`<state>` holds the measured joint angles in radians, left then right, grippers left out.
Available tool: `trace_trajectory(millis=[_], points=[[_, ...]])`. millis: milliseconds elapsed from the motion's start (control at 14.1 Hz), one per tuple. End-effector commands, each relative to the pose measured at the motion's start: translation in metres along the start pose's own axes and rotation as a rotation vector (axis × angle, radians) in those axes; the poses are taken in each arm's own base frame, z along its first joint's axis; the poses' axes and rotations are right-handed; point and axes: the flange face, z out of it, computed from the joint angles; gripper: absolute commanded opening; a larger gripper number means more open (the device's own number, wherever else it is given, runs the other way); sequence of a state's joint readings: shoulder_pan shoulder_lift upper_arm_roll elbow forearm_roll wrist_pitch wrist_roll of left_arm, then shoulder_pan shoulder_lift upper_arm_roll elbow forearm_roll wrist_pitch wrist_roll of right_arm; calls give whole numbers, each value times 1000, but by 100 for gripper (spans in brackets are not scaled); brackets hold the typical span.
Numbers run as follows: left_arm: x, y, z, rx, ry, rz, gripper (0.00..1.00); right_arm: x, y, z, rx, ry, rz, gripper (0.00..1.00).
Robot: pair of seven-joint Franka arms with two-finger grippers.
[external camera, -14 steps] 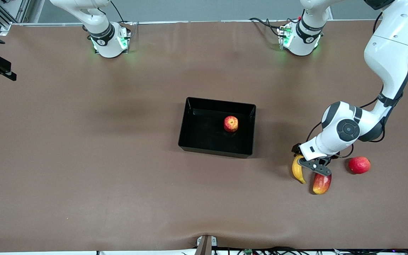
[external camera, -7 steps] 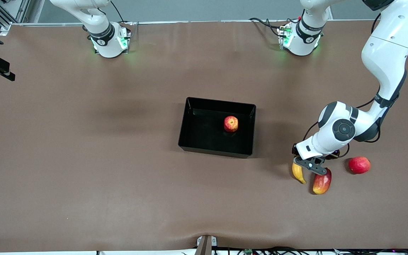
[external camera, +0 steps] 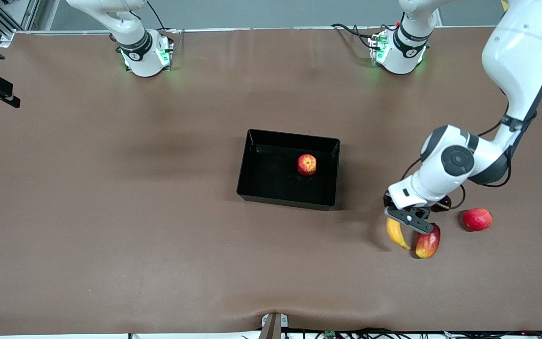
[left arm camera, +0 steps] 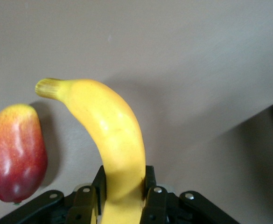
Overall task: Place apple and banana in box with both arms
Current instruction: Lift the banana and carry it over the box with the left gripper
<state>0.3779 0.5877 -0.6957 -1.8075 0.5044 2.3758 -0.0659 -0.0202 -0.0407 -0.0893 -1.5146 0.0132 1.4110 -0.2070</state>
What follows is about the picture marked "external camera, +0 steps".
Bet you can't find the black arm base cable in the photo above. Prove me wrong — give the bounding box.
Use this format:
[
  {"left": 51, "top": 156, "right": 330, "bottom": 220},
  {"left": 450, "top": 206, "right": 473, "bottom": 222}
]
[
  {"left": 146, "top": 0, "right": 185, "bottom": 34},
  {"left": 331, "top": 23, "right": 399, "bottom": 50}
]

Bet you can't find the red yellow apple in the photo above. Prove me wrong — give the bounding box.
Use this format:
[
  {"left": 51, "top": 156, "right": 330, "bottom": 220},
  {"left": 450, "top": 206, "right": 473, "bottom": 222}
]
[{"left": 297, "top": 154, "right": 317, "bottom": 177}]

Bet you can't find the red apple right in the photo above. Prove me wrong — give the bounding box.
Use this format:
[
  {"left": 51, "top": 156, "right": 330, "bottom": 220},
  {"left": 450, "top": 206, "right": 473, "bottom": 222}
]
[{"left": 462, "top": 208, "right": 493, "bottom": 232}]

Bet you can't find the brown table cover mat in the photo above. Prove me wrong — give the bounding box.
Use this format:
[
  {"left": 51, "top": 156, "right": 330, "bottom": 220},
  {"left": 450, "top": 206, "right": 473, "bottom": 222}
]
[{"left": 0, "top": 26, "right": 542, "bottom": 336}]

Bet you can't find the black plastic box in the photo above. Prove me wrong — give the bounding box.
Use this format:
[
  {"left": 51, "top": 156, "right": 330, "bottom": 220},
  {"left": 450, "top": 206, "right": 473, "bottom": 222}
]
[{"left": 236, "top": 129, "right": 341, "bottom": 211}]

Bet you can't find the black left arm base cable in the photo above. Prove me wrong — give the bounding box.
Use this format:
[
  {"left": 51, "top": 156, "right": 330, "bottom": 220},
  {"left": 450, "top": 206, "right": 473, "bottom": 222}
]
[{"left": 331, "top": 23, "right": 399, "bottom": 50}]

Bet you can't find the yellow banana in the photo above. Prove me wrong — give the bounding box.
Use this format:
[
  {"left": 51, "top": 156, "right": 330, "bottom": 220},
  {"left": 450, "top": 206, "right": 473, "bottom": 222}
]
[{"left": 386, "top": 218, "right": 412, "bottom": 250}]

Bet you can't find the red yellow mango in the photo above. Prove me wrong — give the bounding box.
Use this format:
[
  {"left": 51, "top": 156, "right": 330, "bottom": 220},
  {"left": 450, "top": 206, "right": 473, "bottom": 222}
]
[{"left": 415, "top": 224, "right": 441, "bottom": 259}]

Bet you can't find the black right arm base cable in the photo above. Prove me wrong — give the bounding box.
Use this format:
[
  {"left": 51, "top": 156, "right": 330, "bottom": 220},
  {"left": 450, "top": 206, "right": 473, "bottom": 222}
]
[{"left": 146, "top": 0, "right": 185, "bottom": 34}]

